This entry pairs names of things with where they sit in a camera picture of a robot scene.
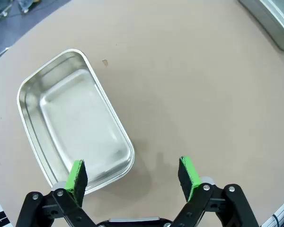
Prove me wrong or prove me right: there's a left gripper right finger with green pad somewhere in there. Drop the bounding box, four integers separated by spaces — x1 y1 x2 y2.
171 155 260 227

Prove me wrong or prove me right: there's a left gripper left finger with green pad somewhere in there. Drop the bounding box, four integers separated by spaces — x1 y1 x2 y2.
15 159 97 227

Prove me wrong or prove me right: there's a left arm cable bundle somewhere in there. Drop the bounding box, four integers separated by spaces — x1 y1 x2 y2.
262 193 284 227

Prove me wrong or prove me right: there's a stainless steel food container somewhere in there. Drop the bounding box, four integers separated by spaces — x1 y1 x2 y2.
238 0 284 52
16 48 135 196

